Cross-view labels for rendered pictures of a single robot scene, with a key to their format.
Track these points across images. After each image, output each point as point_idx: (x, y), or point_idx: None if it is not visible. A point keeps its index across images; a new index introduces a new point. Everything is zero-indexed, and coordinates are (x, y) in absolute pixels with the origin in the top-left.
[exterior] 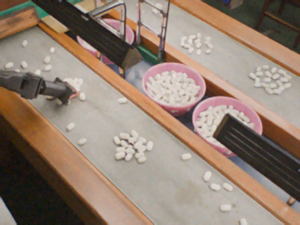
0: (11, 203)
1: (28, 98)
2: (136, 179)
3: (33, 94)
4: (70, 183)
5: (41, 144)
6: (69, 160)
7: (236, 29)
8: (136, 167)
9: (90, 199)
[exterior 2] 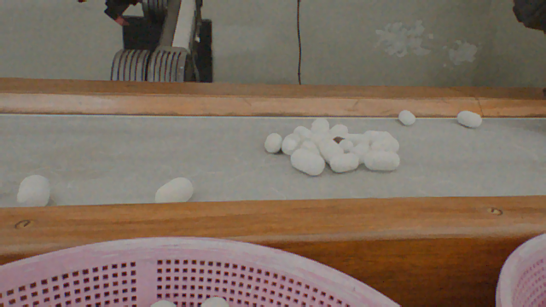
0: None
1: (514, 11)
2: (230, 132)
3: (521, 2)
4: (301, 84)
5: (419, 88)
6: (355, 92)
7: None
8: (262, 141)
9: (247, 85)
